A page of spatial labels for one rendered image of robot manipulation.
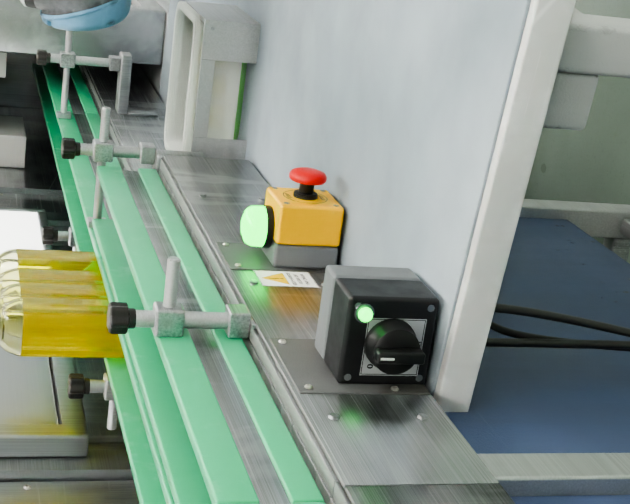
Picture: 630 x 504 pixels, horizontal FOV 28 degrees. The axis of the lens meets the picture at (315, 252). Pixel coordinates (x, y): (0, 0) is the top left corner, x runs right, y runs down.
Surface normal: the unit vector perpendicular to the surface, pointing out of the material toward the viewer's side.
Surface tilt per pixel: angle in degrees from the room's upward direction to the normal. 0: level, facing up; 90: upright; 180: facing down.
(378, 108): 0
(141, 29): 90
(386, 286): 90
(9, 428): 90
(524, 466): 90
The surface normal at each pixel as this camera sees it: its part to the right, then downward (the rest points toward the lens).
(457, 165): -0.96, -0.04
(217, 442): 0.13, -0.94
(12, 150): 0.26, 0.33
